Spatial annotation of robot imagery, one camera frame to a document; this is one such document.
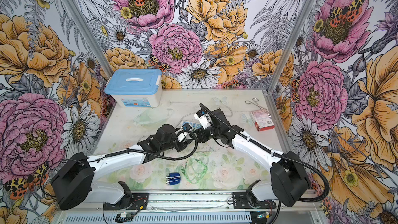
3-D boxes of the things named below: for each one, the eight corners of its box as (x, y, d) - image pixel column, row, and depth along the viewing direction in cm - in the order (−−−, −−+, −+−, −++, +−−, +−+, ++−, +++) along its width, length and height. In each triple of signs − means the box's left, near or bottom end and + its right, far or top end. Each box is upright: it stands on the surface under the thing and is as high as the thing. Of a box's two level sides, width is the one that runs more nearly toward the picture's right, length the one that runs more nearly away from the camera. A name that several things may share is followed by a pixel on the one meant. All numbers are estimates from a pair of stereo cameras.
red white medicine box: (254, 131, 101) (255, 127, 97) (249, 113, 110) (251, 109, 107) (272, 131, 101) (275, 127, 97) (266, 113, 110) (269, 109, 107)
